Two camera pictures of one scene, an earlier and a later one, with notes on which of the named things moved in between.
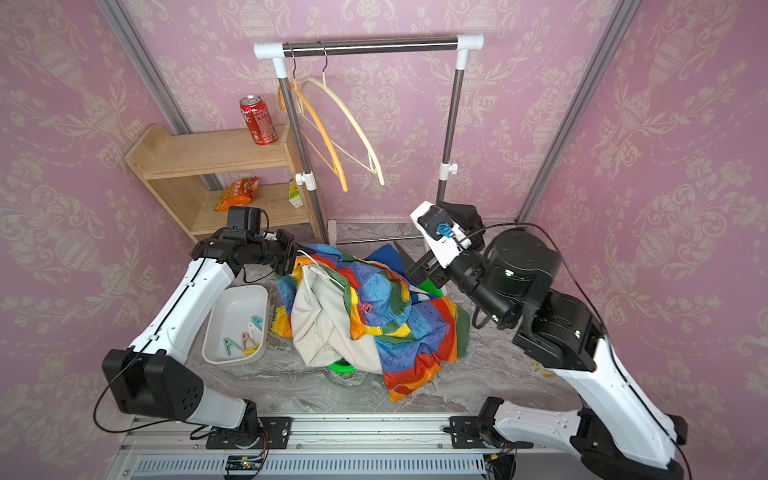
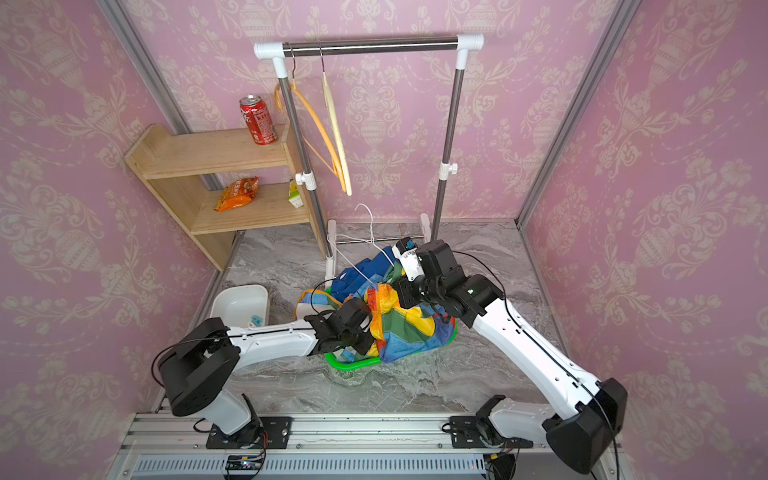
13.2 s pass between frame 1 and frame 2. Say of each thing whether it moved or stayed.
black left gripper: moved
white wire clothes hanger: moved
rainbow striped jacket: moved
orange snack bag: stayed
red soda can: stayed
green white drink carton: stayed
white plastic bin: stayed
